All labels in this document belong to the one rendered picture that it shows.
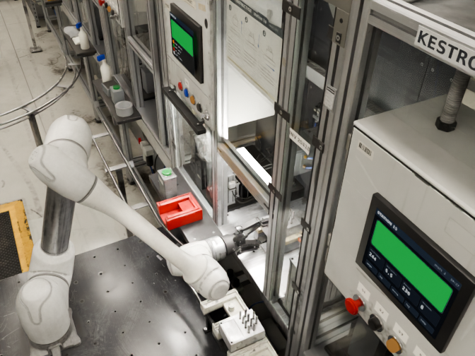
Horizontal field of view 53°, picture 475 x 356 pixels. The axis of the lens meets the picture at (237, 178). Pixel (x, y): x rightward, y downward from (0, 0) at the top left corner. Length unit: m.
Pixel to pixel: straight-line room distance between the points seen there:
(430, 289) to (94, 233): 2.67
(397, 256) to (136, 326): 1.25
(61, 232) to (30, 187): 2.06
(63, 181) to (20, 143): 2.95
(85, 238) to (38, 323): 1.53
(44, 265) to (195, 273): 0.63
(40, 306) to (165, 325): 0.48
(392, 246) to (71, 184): 0.91
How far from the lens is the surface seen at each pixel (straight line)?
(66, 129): 1.55
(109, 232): 3.32
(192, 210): 1.96
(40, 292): 1.82
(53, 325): 1.87
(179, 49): 1.75
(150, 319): 1.99
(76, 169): 1.45
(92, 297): 2.10
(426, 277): 0.93
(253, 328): 1.63
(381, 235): 0.98
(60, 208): 1.73
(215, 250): 1.71
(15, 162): 4.17
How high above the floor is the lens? 2.30
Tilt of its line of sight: 39 degrees down
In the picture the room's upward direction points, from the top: 1 degrees clockwise
